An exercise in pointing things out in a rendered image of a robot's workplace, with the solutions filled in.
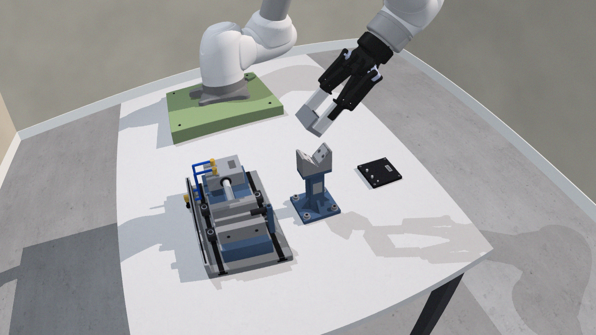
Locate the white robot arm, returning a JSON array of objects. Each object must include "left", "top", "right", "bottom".
[{"left": 189, "top": 0, "right": 444, "bottom": 107}]

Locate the grey flat bar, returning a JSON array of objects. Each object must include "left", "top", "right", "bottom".
[{"left": 214, "top": 212, "right": 260, "bottom": 227}]

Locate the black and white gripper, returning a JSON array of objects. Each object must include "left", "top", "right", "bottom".
[{"left": 305, "top": 32, "right": 393, "bottom": 134}]

